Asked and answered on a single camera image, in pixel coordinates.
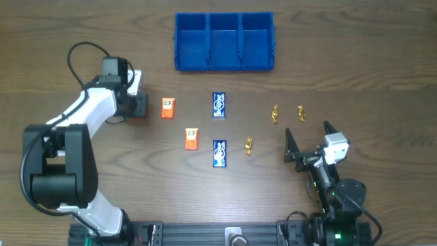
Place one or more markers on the blue tray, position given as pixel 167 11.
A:
pixel 223 51

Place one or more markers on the mounting rail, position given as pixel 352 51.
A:
pixel 198 234

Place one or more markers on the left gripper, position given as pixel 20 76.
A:
pixel 140 106

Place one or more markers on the blue candy pack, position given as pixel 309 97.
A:
pixel 218 105
pixel 219 153

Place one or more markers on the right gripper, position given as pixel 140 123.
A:
pixel 307 159

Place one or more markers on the gold candy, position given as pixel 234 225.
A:
pixel 302 114
pixel 274 115
pixel 248 146

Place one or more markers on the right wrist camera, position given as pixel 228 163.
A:
pixel 336 147

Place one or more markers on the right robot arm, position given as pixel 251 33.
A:
pixel 336 205

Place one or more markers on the orange candy box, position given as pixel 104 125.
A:
pixel 191 140
pixel 167 110

